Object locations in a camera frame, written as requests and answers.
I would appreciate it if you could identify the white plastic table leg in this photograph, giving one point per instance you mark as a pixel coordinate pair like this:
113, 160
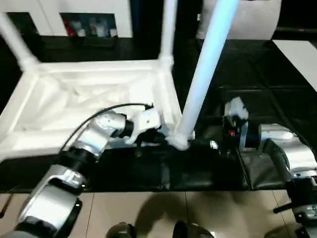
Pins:
208, 62
17, 42
168, 29

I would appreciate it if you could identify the white plastic table top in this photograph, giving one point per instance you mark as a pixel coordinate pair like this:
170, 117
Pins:
74, 81

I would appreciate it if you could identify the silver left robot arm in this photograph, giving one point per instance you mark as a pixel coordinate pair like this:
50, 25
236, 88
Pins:
62, 188

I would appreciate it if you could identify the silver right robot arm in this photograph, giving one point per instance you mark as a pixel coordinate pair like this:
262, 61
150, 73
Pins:
292, 153

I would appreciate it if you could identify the black mat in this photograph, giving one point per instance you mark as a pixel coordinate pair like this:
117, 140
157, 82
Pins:
247, 74

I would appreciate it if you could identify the white board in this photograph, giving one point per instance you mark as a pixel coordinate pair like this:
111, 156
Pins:
297, 57

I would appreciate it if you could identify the grey cushion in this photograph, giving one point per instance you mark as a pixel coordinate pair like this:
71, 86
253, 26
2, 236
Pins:
252, 22

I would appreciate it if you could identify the dark blue cabinet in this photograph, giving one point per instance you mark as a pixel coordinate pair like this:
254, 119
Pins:
185, 19

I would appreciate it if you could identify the black bar red light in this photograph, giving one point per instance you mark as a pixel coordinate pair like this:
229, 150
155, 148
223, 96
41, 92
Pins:
297, 29

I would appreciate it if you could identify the white cabinet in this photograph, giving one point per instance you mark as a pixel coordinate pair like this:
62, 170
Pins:
49, 15

